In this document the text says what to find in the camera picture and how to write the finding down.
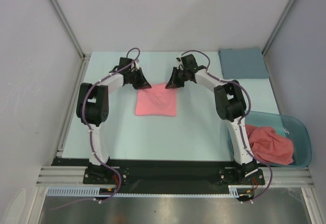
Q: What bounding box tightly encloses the pink t-shirt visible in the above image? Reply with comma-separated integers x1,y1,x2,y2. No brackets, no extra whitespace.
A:
135,83,178,117
230,124,295,165

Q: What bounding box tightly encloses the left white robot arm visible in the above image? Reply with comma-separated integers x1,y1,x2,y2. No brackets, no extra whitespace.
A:
76,68,151,184

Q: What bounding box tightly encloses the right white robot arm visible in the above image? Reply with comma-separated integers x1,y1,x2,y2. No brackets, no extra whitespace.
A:
166,66,258,184

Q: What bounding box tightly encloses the folded blue-grey t-shirt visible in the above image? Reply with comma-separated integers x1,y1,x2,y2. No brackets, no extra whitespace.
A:
219,47,269,79

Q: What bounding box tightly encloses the crumpled pink t-shirt in basin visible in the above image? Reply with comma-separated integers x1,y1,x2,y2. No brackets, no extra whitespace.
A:
230,124,295,165

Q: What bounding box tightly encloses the teal plastic basin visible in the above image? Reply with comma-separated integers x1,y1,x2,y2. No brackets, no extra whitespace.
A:
228,111,312,169

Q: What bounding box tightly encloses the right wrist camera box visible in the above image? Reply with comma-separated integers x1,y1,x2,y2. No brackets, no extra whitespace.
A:
176,54,198,71

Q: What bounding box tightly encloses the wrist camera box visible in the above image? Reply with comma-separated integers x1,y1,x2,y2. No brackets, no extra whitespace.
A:
118,57,139,73
176,54,198,71

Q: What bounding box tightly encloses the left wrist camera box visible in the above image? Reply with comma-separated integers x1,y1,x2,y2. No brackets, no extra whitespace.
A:
118,57,139,73

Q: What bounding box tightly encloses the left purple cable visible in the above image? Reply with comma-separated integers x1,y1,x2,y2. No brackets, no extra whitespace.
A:
48,47,141,211

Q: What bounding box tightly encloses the left aluminium frame post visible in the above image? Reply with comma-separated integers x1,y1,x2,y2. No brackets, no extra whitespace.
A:
48,0,85,60

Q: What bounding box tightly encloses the aluminium frame post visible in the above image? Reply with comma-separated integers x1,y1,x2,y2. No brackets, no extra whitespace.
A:
262,0,298,56
48,0,85,60

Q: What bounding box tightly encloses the white slotted cable duct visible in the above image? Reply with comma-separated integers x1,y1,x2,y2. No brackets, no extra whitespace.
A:
46,186,253,198

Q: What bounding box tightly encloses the right aluminium frame post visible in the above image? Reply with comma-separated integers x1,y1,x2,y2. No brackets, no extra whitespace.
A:
262,0,298,56

